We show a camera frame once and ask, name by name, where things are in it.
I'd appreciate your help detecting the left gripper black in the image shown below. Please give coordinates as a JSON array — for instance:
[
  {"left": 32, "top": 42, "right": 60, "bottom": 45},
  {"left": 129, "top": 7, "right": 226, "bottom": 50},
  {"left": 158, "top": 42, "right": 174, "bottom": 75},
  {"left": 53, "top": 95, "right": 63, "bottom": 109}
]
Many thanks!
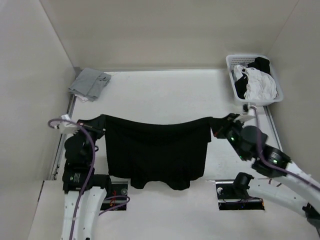
[{"left": 73, "top": 114, "right": 106, "bottom": 164}]

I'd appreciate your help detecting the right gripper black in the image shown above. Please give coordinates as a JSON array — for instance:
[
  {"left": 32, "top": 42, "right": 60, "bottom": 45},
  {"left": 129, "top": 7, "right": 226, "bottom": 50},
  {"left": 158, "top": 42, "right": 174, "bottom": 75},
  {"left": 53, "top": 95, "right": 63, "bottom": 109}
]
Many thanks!
[{"left": 207, "top": 111, "right": 248, "bottom": 160}]

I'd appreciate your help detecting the black tank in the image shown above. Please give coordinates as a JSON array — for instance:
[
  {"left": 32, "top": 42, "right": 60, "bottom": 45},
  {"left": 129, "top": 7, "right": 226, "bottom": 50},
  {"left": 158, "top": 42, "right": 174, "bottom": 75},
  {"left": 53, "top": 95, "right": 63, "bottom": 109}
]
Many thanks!
[
  {"left": 101, "top": 114, "right": 226, "bottom": 191},
  {"left": 234, "top": 56, "right": 272, "bottom": 99}
]

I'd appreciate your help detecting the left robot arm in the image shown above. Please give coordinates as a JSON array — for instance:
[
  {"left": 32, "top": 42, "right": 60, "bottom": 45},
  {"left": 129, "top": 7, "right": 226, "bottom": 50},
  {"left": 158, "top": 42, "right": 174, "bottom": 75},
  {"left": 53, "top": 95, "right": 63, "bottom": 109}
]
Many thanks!
[{"left": 59, "top": 114, "right": 112, "bottom": 240}]

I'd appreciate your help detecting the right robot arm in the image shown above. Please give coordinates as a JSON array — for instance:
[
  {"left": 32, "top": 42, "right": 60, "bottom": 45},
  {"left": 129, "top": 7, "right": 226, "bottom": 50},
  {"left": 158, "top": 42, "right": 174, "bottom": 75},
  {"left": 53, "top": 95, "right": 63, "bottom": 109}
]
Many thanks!
[{"left": 210, "top": 112, "right": 320, "bottom": 228}]

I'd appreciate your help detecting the folded white tank top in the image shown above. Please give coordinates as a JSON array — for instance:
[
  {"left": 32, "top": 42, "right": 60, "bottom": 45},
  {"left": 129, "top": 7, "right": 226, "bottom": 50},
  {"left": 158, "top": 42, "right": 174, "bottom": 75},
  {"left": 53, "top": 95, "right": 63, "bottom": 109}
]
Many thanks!
[{"left": 75, "top": 94, "right": 89, "bottom": 103}]

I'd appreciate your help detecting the folded grey tank top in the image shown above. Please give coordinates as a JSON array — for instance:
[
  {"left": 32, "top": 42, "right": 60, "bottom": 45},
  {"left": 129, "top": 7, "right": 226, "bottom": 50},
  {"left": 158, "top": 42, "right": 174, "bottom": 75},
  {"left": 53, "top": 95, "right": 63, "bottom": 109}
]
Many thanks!
[{"left": 68, "top": 68, "right": 112, "bottom": 102}]

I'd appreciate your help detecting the white tank top in basket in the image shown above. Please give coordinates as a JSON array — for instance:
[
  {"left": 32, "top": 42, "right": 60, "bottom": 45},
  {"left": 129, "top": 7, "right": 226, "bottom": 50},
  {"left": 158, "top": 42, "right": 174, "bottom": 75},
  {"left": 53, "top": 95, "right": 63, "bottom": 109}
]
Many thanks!
[{"left": 232, "top": 64, "right": 278, "bottom": 101}]

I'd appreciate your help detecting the black tank top in basket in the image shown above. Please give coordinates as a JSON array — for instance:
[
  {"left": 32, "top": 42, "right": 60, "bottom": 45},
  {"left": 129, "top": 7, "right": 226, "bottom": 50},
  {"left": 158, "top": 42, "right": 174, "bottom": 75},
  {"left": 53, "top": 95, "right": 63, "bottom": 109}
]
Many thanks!
[{"left": 234, "top": 56, "right": 272, "bottom": 99}]

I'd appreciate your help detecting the white plastic laundry basket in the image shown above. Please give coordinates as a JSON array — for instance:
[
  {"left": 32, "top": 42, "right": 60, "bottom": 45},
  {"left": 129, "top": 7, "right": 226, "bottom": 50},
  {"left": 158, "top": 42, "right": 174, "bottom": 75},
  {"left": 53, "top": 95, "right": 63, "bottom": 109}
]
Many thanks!
[{"left": 225, "top": 53, "right": 284, "bottom": 107}]

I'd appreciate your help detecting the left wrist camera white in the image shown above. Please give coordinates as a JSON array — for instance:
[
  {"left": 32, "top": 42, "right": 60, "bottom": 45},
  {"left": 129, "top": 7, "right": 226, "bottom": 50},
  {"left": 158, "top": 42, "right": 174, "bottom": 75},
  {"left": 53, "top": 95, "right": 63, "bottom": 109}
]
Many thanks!
[{"left": 58, "top": 114, "right": 79, "bottom": 135}]

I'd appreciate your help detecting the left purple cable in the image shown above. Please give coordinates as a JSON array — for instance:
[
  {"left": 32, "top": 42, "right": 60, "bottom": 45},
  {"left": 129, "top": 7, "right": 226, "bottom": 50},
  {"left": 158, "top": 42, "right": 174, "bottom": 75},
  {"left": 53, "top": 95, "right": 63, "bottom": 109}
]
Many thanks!
[{"left": 47, "top": 118, "right": 131, "bottom": 240}]

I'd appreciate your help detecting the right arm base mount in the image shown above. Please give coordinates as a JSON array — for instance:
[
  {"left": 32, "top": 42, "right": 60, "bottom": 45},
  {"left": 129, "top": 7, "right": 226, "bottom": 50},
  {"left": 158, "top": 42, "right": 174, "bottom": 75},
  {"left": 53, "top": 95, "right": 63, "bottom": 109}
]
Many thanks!
[{"left": 215, "top": 180, "right": 265, "bottom": 211}]

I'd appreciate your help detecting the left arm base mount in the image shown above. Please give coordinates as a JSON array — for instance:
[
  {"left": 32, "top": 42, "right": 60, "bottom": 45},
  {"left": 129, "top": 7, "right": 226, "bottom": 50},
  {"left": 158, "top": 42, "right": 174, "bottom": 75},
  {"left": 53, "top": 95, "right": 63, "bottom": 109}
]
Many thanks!
[{"left": 100, "top": 181, "right": 129, "bottom": 211}]

